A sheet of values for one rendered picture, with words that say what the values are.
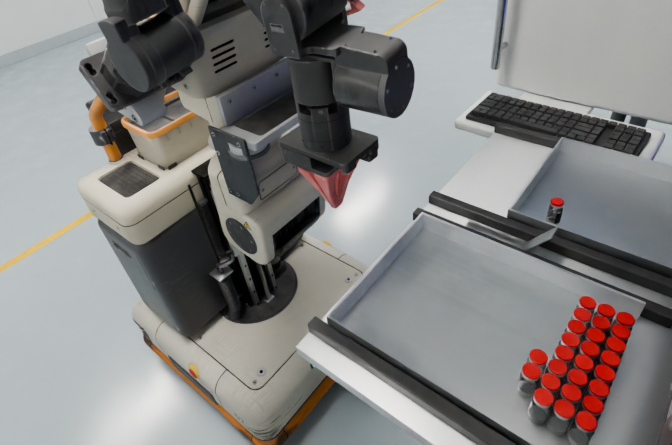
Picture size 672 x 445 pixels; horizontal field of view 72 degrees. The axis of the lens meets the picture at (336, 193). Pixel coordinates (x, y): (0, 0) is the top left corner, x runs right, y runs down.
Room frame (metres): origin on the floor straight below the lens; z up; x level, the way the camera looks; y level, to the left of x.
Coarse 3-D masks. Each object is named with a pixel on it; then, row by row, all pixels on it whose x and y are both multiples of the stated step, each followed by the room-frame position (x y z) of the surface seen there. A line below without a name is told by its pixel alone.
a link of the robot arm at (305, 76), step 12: (288, 60) 0.44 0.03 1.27; (300, 60) 0.43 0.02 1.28; (312, 60) 0.43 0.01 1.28; (324, 60) 0.42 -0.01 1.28; (300, 72) 0.43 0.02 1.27; (312, 72) 0.42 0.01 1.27; (324, 72) 0.42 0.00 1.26; (300, 84) 0.43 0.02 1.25; (312, 84) 0.42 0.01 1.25; (324, 84) 0.42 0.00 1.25; (300, 96) 0.43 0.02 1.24; (312, 96) 0.42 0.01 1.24; (324, 96) 0.42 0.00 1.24
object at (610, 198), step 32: (544, 160) 0.68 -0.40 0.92; (576, 160) 0.71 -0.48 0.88; (608, 160) 0.68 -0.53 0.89; (640, 160) 0.65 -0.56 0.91; (544, 192) 0.63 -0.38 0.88; (576, 192) 0.62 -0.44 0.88; (608, 192) 0.61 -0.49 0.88; (640, 192) 0.60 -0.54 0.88; (544, 224) 0.52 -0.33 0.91; (576, 224) 0.54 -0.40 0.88; (608, 224) 0.53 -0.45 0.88; (640, 224) 0.52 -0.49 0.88; (640, 256) 0.43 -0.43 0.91
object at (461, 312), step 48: (432, 240) 0.55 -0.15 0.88; (480, 240) 0.51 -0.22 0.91; (384, 288) 0.46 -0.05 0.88; (432, 288) 0.45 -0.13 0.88; (480, 288) 0.43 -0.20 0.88; (528, 288) 0.42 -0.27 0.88; (576, 288) 0.40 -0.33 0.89; (384, 336) 0.38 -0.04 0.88; (432, 336) 0.36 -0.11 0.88; (480, 336) 0.35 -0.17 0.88; (528, 336) 0.35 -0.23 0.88; (432, 384) 0.28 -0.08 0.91; (480, 384) 0.29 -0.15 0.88; (528, 432) 0.22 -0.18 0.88
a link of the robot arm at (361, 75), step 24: (264, 0) 0.42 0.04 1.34; (264, 24) 0.43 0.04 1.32; (288, 24) 0.41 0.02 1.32; (336, 24) 0.45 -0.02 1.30; (288, 48) 0.41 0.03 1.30; (312, 48) 0.41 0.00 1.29; (336, 48) 0.40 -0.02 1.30; (360, 48) 0.39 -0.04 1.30; (384, 48) 0.39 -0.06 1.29; (336, 72) 0.40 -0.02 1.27; (360, 72) 0.39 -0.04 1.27; (384, 72) 0.38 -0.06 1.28; (408, 72) 0.40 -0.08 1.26; (336, 96) 0.40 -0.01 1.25; (360, 96) 0.38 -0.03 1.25; (384, 96) 0.37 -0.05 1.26; (408, 96) 0.40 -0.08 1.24
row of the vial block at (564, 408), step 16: (592, 320) 0.33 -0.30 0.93; (608, 320) 0.32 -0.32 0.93; (592, 336) 0.31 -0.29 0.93; (592, 352) 0.29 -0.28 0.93; (576, 368) 0.27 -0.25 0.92; (592, 368) 0.27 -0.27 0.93; (576, 384) 0.25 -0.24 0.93; (560, 400) 0.23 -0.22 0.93; (576, 400) 0.23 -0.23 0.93; (560, 416) 0.22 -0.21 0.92; (560, 432) 0.22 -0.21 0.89
